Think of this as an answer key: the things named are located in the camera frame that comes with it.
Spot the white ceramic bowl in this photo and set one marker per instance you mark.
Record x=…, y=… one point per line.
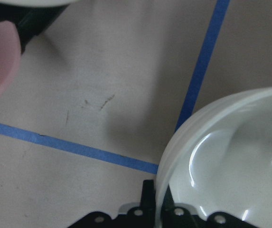
x=220, y=159

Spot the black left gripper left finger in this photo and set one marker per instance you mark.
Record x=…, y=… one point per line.
x=147, y=202

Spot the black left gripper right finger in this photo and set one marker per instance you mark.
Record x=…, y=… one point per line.
x=168, y=202

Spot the black dish rack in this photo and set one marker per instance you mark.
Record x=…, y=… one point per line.
x=29, y=21

